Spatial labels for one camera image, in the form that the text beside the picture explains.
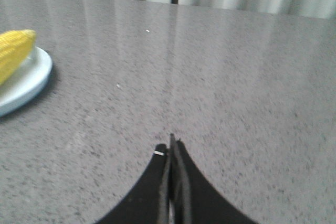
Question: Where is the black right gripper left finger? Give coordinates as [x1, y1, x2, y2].
[97, 144, 171, 223]

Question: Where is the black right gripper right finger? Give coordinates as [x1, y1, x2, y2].
[170, 134, 256, 223]

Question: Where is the light blue round plate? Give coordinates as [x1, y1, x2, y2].
[1, 47, 53, 116]

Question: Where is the yellow corn cob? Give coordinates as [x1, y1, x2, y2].
[1, 29, 36, 85]

